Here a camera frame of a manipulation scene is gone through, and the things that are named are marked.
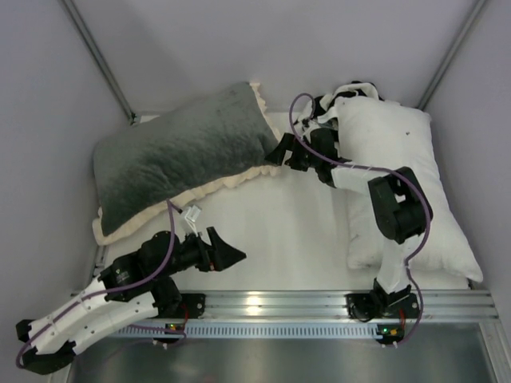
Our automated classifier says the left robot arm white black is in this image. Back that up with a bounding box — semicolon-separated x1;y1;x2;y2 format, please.
16;227;247;375

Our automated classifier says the black white striped cloth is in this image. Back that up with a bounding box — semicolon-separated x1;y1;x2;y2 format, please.
295;81;385;130

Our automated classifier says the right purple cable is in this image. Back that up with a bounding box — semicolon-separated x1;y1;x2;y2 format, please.
289;93;434;340

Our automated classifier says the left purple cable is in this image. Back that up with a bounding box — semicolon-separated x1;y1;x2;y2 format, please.
14;199;188;369

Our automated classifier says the aluminium frame post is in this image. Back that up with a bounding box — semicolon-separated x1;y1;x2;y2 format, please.
59;0;137;124
417;0;491;111

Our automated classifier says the aluminium mounting rail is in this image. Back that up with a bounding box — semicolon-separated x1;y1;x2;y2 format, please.
183;290;499;322

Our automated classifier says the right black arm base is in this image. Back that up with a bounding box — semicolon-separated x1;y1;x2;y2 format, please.
346;293;420;322

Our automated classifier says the left aluminium frame post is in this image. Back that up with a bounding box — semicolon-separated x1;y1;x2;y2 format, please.
59;0;137;124

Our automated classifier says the right aluminium frame post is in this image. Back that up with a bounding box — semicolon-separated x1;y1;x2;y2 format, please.
417;0;491;111

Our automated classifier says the slotted grey cable duct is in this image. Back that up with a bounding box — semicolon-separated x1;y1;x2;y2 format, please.
115;322;404;338

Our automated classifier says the bare white pillow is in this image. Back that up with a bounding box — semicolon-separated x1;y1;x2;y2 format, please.
333;97;483;282

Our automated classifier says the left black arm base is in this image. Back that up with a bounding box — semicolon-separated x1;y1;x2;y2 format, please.
158;293;206;319

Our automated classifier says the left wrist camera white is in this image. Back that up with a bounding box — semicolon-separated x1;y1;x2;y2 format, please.
180;204;202;235

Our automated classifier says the grey cream ruffled pillowcase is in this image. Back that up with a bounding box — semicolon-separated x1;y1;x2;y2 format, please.
92;82;282;246

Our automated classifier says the purple cable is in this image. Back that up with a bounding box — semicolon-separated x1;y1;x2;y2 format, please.
14;199;188;369
289;93;434;340

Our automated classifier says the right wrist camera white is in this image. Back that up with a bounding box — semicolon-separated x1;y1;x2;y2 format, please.
296;117;322;141

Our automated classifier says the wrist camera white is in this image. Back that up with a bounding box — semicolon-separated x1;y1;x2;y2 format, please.
180;204;202;235
296;117;322;141

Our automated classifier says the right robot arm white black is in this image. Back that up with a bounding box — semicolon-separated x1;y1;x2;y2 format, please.
265;128;433;322

